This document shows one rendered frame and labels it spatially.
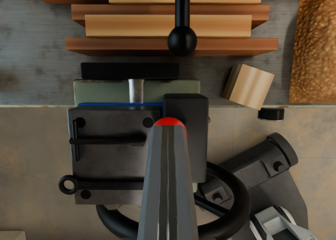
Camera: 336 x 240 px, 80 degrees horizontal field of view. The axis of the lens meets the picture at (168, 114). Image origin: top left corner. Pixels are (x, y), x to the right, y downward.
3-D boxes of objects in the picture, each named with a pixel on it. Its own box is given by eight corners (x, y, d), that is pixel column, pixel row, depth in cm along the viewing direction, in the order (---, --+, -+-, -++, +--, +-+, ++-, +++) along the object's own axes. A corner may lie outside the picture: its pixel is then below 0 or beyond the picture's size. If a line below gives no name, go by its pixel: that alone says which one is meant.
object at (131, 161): (88, 186, 24) (64, 217, 18) (81, 93, 22) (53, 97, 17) (198, 186, 24) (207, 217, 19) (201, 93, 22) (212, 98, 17)
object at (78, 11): (89, 31, 27) (71, 20, 22) (89, 18, 26) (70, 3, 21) (249, 31, 27) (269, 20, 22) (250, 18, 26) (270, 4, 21)
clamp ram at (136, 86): (111, 122, 28) (85, 142, 19) (108, 67, 27) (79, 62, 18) (175, 122, 28) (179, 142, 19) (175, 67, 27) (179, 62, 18)
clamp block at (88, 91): (101, 162, 33) (77, 193, 24) (96, 78, 31) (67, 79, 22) (192, 162, 33) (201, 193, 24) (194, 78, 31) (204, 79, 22)
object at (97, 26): (106, 46, 27) (85, 35, 20) (106, 31, 27) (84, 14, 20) (229, 47, 27) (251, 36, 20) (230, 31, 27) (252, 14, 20)
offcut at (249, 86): (248, 106, 28) (260, 110, 25) (220, 97, 28) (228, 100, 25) (261, 75, 28) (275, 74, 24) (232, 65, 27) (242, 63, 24)
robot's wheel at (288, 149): (269, 126, 120) (280, 152, 126) (261, 130, 120) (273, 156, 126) (291, 141, 101) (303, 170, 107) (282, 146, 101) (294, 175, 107)
